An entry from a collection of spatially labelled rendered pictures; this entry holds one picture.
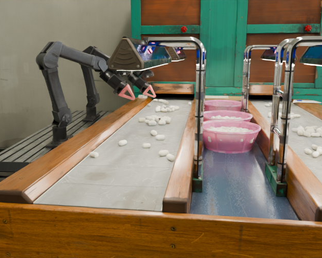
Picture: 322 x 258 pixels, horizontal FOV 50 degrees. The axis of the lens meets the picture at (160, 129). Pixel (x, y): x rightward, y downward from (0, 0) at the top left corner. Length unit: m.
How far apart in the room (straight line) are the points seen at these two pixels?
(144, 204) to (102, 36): 2.74
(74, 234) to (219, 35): 1.95
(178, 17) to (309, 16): 0.88
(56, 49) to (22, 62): 2.10
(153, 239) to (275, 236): 0.26
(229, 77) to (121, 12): 1.35
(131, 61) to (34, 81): 2.90
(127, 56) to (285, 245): 0.52
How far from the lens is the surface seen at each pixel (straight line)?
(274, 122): 1.16
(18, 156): 1.50
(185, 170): 0.94
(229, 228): 0.76
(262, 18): 2.55
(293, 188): 0.98
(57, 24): 3.54
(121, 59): 0.77
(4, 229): 0.89
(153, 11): 2.56
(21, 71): 3.67
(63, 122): 1.61
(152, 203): 0.80
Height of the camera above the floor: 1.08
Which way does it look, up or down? 13 degrees down
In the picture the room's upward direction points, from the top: straight up
